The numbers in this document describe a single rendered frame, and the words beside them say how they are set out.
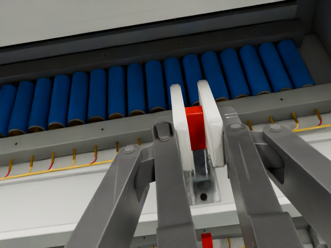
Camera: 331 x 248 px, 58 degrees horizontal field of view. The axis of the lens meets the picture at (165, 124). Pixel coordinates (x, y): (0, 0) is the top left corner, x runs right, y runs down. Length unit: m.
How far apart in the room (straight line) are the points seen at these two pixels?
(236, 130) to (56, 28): 0.10
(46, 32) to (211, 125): 0.10
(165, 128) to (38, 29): 0.08
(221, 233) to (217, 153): 0.27
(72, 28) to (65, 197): 0.17
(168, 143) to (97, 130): 0.14
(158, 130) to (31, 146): 0.17
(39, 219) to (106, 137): 0.09
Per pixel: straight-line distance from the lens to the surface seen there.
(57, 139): 0.29
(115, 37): 0.34
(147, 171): 0.15
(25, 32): 0.17
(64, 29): 0.17
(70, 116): 0.31
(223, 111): 0.19
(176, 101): 0.19
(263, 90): 0.30
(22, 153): 0.31
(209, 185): 0.26
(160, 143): 0.15
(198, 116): 0.19
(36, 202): 0.30
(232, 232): 0.43
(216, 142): 0.16
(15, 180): 0.31
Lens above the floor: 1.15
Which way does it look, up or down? 40 degrees down
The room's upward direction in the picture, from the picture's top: 11 degrees counter-clockwise
